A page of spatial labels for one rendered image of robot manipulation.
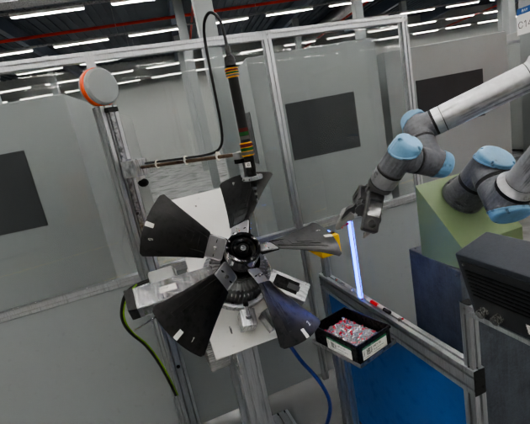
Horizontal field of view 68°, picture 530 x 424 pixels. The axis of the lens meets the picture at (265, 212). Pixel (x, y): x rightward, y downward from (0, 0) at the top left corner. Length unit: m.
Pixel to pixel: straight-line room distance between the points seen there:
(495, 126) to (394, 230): 3.37
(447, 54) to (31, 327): 4.84
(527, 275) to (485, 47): 4.85
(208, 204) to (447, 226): 0.95
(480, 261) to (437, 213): 0.55
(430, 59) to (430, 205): 3.80
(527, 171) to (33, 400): 2.24
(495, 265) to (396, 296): 1.78
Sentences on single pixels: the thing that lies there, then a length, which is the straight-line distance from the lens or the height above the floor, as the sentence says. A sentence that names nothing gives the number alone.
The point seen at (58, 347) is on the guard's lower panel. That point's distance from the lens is 2.22.
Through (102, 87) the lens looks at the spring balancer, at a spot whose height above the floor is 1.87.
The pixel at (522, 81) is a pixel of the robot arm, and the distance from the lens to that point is 1.24.
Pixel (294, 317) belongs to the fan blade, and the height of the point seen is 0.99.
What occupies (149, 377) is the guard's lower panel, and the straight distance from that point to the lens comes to 2.31.
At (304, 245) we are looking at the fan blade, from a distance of 1.40.
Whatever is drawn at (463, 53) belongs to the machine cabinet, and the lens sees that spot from 5.48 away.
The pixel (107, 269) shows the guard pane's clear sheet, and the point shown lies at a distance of 2.08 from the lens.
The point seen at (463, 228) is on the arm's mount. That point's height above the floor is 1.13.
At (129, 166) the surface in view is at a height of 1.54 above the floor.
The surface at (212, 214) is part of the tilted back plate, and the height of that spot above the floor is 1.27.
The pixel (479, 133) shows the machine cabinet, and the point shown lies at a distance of 5.60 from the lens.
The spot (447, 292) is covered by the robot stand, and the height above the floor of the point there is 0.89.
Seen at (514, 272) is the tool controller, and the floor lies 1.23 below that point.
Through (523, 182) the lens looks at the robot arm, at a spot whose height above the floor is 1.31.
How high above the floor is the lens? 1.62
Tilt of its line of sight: 13 degrees down
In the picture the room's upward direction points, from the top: 11 degrees counter-clockwise
